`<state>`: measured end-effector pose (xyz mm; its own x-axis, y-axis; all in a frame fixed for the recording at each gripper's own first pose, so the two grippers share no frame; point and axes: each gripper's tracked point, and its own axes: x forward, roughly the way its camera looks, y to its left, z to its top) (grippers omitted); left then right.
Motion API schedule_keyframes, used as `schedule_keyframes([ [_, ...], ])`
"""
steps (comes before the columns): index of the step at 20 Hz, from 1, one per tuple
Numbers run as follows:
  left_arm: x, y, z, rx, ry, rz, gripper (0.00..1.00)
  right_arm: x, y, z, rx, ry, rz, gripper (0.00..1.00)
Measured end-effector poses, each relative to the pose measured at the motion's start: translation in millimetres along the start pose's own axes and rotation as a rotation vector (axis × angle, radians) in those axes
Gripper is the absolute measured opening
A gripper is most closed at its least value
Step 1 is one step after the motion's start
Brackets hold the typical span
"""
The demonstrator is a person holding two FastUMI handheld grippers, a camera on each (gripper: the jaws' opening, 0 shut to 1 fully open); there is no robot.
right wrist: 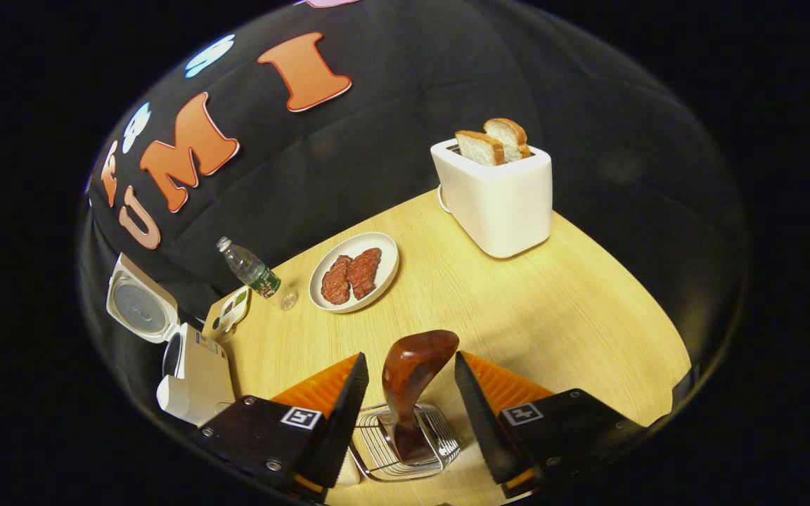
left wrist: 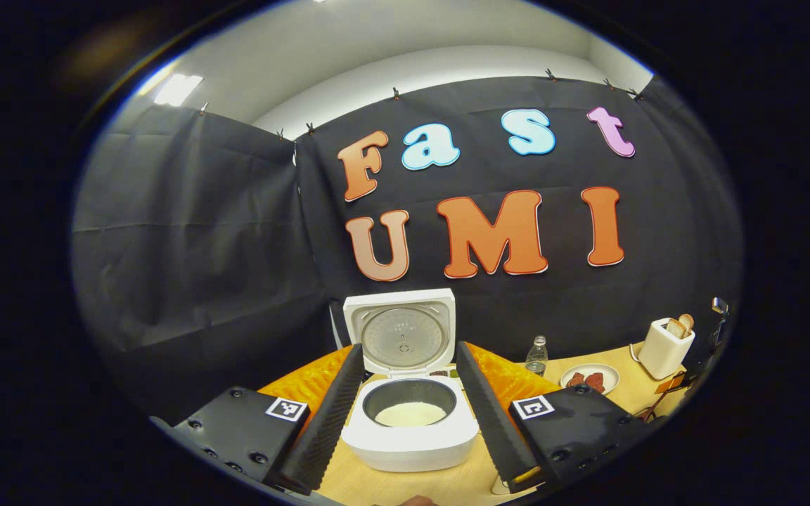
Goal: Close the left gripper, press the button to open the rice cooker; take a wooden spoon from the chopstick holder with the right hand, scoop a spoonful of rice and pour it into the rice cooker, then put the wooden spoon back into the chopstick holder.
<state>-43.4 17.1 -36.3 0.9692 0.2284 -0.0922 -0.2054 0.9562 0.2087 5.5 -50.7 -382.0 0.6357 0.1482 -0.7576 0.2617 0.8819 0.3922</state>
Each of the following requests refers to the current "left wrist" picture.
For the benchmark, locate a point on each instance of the white round plate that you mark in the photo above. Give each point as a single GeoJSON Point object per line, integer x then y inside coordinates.
{"type": "Point", "coordinates": [609, 376]}

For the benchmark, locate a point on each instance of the white rice cooker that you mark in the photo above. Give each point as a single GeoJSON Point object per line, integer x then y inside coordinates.
{"type": "Point", "coordinates": [405, 450]}

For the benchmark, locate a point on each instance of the black backdrop cloth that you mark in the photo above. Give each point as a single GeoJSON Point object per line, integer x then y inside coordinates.
{"type": "Point", "coordinates": [201, 246]}

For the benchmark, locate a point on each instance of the clear plastic water bottle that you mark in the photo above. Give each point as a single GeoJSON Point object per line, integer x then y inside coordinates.
{"type": "Point", "coordinates": [536, 358]}

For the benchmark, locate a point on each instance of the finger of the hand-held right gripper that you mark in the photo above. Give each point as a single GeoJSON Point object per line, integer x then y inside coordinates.
{"type": "Point", "coordinates": [672, 384]}

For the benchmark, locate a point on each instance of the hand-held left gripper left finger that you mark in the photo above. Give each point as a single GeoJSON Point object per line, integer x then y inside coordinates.
{"type": "Point", "coordinates": [331, 429]}

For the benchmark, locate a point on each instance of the white toaster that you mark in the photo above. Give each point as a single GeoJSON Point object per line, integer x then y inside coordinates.
{"type": "Point", "coordinates": [661, 355]}

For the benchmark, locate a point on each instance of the toasted bread slice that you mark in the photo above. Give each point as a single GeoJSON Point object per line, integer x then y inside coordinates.
{"type": "Point", "coordinates": [688, 323]}
{"type": "Point", "coordinates": [674, 328]}

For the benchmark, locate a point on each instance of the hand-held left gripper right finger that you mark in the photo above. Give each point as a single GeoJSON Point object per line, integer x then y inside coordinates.
{"type": "Point", "coordinates": [493, 429]}

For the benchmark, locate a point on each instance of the long ceiling light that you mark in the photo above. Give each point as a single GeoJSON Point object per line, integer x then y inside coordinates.
{"type": "Point", "coordinates": [178, 90]}

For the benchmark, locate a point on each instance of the red meat piece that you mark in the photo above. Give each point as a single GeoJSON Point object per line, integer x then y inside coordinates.
{"type": "Point", "coordinates": [595, 383]}
{"type": "Point", "coordinates": [576, 380]}

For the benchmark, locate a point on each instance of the pile of white rice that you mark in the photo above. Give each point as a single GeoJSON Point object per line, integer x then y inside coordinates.
{"type": "Point", "coordinates": [410, 416]}

